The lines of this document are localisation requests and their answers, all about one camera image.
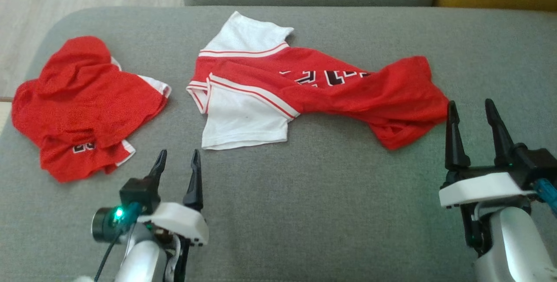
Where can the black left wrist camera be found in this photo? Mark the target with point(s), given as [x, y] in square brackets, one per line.
[137, 195]

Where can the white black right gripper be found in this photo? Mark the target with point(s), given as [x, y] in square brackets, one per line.
[483, 188]

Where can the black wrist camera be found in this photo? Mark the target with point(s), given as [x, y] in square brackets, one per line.
[137, 195]
[537, 162]

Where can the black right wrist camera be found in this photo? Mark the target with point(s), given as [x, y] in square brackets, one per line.
[537, 162]

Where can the red mesh shorts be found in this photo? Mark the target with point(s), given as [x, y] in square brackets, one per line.
[82, 99]

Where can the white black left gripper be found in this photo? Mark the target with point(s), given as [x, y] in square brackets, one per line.
[182, 223]

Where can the red white jersey shirt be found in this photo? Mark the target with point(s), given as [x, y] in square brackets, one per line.
[348, 95]

